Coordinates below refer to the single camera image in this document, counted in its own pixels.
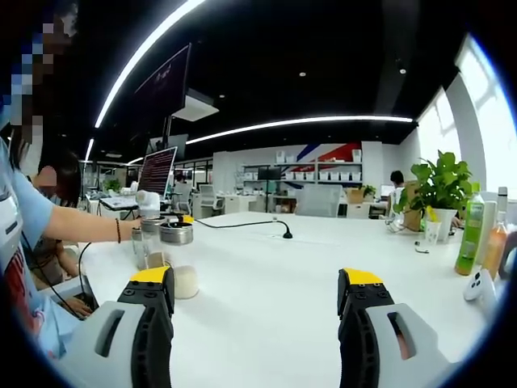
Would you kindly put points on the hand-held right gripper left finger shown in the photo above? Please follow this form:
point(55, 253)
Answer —
point(151, 347)

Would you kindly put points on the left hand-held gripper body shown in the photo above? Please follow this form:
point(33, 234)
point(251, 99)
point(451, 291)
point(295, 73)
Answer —
point(148, 204)

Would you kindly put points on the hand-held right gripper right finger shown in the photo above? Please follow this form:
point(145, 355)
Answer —
point(359, 347)

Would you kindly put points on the green drink bottle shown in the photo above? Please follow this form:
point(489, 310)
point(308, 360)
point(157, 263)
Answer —
point(470, 238)

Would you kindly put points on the orange drink bottle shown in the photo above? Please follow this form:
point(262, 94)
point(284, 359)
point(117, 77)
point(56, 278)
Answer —
point(494, 250)

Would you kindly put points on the tall white bottle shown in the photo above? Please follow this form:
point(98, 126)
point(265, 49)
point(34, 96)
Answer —
point(490, 218)

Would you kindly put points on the person's left hand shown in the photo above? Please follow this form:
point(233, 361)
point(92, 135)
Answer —
point(129, 228)

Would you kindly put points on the white laptop red-text screen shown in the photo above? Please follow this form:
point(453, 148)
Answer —
point(157, 174)

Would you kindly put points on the white office chair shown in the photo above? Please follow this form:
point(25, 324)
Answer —
point(210, 196)

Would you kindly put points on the small leafy plant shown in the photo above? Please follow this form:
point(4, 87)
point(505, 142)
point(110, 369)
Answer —
point(368, 191)
point(112, 184)

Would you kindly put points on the short ceiling light strip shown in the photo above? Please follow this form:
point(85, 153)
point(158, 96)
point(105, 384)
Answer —
point(89, 149)

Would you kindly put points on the silver laptop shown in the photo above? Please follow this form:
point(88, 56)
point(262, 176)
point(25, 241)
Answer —
point(64, 291)

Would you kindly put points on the white ceiling air conditioner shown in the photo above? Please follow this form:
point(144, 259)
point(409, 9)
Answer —
point(198, 107)

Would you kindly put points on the operator person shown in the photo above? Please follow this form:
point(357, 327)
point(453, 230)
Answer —
point(32, 202)

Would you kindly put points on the hanging dark display screen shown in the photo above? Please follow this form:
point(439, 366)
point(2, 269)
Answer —
point(165, 85)

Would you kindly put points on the white storage shelf rack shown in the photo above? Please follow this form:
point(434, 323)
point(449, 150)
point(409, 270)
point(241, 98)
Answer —
point(303, 190)

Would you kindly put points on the white game controller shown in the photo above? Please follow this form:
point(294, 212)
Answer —
point(478, 287)

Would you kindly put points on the clear plastic cup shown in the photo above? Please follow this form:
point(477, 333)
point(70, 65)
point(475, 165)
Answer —
point(433, 234)

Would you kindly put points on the grey mesh office chair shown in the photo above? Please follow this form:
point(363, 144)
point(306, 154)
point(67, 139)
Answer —
point(319, 200)

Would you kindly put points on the brown paper bag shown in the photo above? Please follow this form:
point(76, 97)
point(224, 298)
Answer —
point(412, 218)

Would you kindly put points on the white chest-worn device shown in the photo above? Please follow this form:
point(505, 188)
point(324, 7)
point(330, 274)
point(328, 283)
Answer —
point(8, 226)

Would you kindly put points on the row of white storage bins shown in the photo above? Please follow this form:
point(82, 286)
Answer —
point(323, 176)

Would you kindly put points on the long ceiling light strip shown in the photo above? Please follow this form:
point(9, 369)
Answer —
point(323, 120)
point(137, 52)

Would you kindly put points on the green potted plant white pot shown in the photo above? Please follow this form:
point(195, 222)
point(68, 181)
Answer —
point(440, 182)

